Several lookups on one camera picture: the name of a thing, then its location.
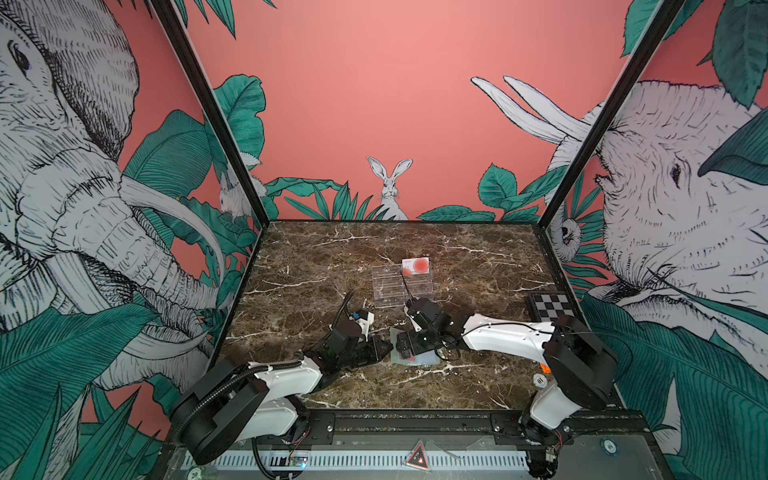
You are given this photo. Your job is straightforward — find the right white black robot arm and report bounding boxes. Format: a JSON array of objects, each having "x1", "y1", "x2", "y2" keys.
[{"x1": 391, "y1": 298, "x2": 618, "y2": 435}]

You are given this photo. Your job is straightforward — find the black mounting rail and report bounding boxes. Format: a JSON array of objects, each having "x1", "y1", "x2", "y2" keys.
[{"x1": 178, "y1": 402, "x2": 647, "y2": 459}]

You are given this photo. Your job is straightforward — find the small white round disc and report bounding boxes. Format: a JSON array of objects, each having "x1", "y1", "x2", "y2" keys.
[{"x1": 533, "y1": 373, "x2": 548, "y2": 390}]

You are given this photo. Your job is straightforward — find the clear plastic organizer box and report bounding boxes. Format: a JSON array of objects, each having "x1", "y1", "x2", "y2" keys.
[{"x1": 371, "y1": 266, "x2": 435, "y2": 308}]

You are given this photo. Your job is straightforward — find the black white checkerboard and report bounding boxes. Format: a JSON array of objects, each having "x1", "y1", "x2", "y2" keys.
[{"x1": 526, "y1": 291, "x2": 577, "y2": 322}]

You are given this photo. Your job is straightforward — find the red warning triangle sticker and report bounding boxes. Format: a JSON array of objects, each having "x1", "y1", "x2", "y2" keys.
[{"x1": 404, "y1": 440, "x2": 430, "y2": 471}]

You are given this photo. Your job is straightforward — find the left black frame post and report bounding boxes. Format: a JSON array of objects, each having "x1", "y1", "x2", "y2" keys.
[{"x1": 151, "y1": 0, "x2": 270, "y2": 230}]

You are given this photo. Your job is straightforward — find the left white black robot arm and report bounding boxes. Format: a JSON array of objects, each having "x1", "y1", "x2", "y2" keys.
[{"x1": 170, "y1": 319, "x2": 393, "y2": 464}]

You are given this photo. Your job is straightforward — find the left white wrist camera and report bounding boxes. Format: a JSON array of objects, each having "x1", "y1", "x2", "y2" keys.
[{"x1": 350, "y1": 309, "x2": 375, "y2": 338}]

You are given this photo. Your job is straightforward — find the black frame post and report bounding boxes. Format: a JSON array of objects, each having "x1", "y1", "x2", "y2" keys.
[
  {"x1": 151, "y1": 0, "x2": 270, "y2": 230},
  {"x1": 537, "y1": 0, "x2": 685, "y2": 229}
]

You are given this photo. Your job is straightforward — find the white slotted cable duct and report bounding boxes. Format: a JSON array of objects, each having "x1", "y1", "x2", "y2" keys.
[{"x1": 212, "y1": 449, "x2": 529, "y2": 472}]

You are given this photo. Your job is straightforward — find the right black frame post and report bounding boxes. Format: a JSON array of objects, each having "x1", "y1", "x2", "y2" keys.
[{"x1": 537, "y1": 0, "x2": 685, "y2": 229}]

